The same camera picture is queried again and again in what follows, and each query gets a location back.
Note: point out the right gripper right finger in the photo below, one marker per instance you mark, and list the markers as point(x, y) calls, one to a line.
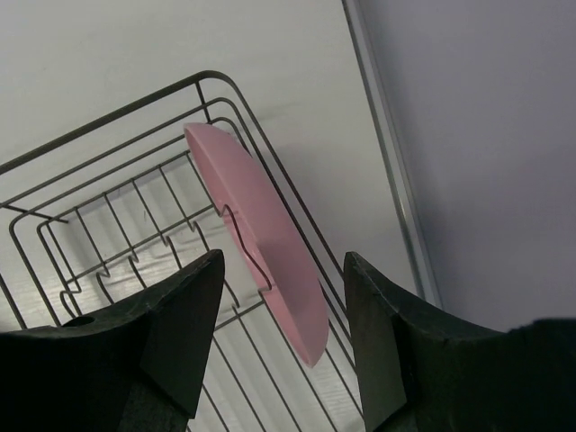
point(420, 368)

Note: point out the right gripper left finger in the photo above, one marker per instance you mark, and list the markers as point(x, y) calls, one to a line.
point(136, 365)

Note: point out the wire dish rack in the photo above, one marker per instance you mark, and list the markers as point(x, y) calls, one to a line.
point(118, 204)

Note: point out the pink plate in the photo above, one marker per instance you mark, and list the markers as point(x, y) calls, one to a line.
point(265, 235)

